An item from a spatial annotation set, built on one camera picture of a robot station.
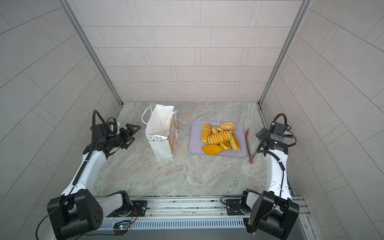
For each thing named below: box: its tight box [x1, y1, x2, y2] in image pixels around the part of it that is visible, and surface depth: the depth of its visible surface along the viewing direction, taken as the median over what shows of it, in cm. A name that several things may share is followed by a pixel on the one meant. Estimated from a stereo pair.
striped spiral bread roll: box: [201, 123, 213, 144], surface depth 98 cm
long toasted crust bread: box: [228, 130, 241, 152], surface depth 91 cm
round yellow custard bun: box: [222, 140, 231, 151], surface depth 90 cm
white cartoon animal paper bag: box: [141, 104, 180, 160], surface depth 80 cm
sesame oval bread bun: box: [220, 121, 237, 131], surface depth 101 cm
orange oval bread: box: [202, 144, 224, 156], surface depth 90 cm
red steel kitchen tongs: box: [245, 128, 258, 164], surface depth 93 cm
